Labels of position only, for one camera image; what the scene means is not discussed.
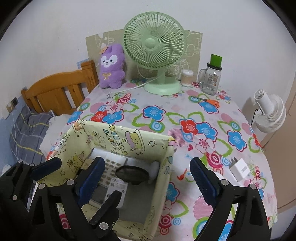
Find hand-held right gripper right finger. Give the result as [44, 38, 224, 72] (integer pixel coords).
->
[190, 157, 271, 241]

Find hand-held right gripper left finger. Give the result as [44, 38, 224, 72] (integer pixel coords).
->
[29, 156, 105, 241]

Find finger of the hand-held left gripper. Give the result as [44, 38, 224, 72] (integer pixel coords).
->
[30, 158, 62, 180]
[89, 190, 122, 234]

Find white remote with grey keys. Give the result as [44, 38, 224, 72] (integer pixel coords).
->
[99, 158, 128, 186]

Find clear packaged plug adapter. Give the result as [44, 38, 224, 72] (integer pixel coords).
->
[105, 177, 129, 209]

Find white charger plug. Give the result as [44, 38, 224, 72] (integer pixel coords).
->
[229, 157, 251, 182]

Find black round object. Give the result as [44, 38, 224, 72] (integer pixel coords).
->
[115, 165, 149, 185]

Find yellow cartoon storage box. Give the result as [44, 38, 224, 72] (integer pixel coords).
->
[37, 119, 176, 241]

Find white crumpled cloth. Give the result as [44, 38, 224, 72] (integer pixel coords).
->
[39, 115, 77, 160]

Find grey plaid blanket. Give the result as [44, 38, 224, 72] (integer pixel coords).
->
[9, 105, 53, 163]

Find orange wooden bed headboard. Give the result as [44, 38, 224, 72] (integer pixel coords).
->
[21, 60, 100, 115]

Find floral tablecloth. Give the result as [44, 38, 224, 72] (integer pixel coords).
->
[45, 77, 278, 241]

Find white standing fan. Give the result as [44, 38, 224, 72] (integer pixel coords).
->
[243, 88, 287, 133]

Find glass mug with green lid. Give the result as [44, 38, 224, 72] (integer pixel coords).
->
[198, 54, 223, 95]

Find clear cotton swab jar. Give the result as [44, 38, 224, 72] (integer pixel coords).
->
[180, 69, 194, 87]

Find purple plush rabbit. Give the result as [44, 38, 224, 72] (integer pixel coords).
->
[98, 44, 126, 89]

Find light blue paper sheet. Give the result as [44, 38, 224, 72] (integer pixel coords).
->
[76, 59, 89, 70]

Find green desk fan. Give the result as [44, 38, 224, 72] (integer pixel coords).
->
[123, 13, 185, 95]

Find orange handled scissors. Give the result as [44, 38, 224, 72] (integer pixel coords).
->
[191, 95, 221, 108]

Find white fan power cable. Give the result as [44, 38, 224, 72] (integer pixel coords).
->
[109, 77, 160, 95]

